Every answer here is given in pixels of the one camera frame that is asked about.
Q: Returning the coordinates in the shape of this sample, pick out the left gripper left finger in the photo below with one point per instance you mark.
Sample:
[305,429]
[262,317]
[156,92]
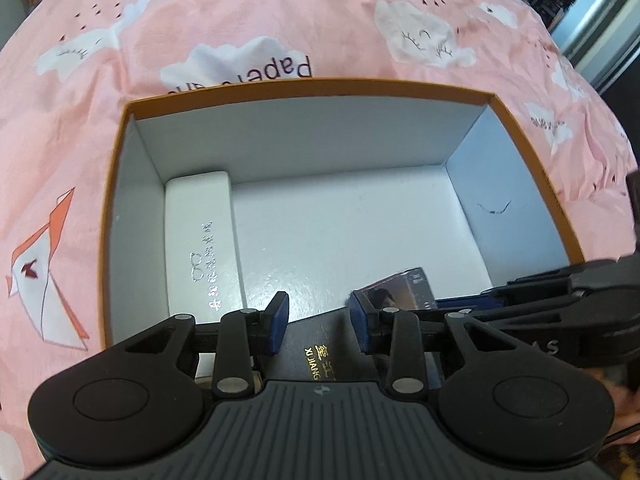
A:
[272,324]

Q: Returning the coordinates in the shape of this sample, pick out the white glasses case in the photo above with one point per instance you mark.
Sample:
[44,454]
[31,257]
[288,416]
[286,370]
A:
[203,273]

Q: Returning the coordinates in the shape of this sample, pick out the orange white storage box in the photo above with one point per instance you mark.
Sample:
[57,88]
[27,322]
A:
[335,184]

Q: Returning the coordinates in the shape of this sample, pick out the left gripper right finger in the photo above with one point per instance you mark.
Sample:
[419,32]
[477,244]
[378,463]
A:
[365,320]

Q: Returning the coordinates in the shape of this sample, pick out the pink cloud print duvet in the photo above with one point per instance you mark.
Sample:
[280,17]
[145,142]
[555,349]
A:
[72,66]

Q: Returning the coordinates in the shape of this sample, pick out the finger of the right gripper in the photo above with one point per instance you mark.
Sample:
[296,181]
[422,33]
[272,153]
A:
[469,302]

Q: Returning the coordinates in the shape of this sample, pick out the black book gold lettering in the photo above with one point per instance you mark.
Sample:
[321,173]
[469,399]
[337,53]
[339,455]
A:
[324,348]

